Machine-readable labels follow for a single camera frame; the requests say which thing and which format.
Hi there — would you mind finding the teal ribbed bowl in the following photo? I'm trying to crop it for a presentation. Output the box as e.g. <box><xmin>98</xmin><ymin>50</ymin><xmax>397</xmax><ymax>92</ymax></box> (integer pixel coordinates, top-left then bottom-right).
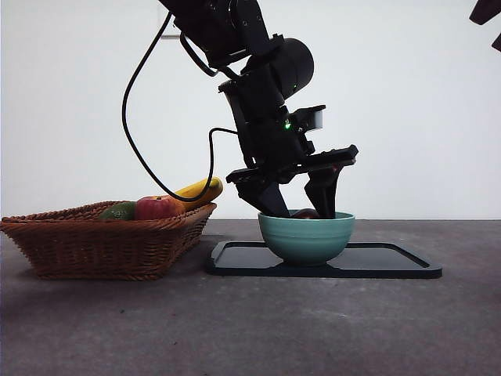
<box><xmin>257</xmin><ymin>210</ymin><xmax>356</xmax><ymax>268</ymax></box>

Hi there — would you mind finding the yellow banana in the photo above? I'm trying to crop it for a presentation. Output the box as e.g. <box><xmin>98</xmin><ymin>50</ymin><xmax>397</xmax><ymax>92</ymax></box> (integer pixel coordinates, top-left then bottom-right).
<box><xmin>171</xmin><ymin>176</ymin><xmax>224</xmax><ymax>212</ymax></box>

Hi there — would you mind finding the black rectangular tray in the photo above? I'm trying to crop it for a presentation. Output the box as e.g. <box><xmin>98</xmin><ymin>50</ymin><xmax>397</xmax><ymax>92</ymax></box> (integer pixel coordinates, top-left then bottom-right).
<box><xmin>206</xmin><ymin>240</ymin><xmax>444</xmax><ymax>280</ymax></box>

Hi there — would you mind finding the red apple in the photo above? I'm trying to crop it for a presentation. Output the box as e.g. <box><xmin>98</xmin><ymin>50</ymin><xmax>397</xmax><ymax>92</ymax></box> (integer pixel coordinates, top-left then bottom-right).
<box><xmin>134</xmin><ymin>195</ymin><xmax>186</xmax><ymax>221</ymax></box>

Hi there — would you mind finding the green fruit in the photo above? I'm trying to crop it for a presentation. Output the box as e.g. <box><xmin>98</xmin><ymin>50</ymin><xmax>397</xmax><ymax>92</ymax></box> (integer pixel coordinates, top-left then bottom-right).
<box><xmin>97</xmin><ymin>201</ymin><xmax>138</xmax><ymax>221</ymax></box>

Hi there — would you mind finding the brown wicker basket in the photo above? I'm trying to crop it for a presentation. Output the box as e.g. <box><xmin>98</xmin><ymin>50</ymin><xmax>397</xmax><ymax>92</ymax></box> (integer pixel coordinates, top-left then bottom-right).
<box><xmin>0</xmin><ymin>201</ymin><xmax>218</xmax><ymax>281</ymax></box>

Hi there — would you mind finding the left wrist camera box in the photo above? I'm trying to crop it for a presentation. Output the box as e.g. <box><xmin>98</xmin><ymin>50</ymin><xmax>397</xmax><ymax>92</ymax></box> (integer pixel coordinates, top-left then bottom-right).
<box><xmin>291</xmin><ymin>104</ymin><xmax>327</xmax><ymax>132</ymax></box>

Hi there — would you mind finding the short black arm cable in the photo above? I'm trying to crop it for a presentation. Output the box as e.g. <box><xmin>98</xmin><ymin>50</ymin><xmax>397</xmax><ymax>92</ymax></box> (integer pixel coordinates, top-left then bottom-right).
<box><xmin>179</xmin><ymin>33</ymin><xmax>232</xmax><ymax>78</ymax></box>

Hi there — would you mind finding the long black camera cable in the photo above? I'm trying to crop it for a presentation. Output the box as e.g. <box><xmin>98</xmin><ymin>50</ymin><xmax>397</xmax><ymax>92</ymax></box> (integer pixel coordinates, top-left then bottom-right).
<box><xmin>121</xmin><ymin>10</ymin><xmax>240</xmax><ymax>203</ymax></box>

